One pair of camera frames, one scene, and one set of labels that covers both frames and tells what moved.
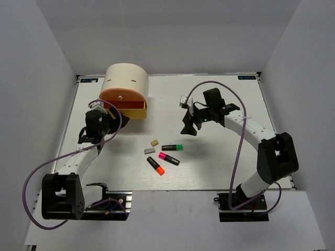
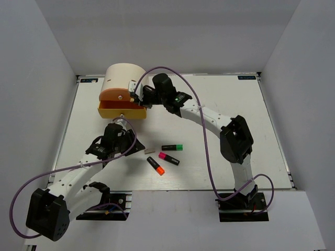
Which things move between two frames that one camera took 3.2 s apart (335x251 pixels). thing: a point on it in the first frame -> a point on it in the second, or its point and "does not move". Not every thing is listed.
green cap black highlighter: [172, 147] does not move
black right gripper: [189, 120] -> [144, 102]
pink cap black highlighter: [169, 158] does not move
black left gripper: [115, 113] -> [130, 134]
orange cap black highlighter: [159, 169] does not move
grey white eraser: [149, 150] does not move
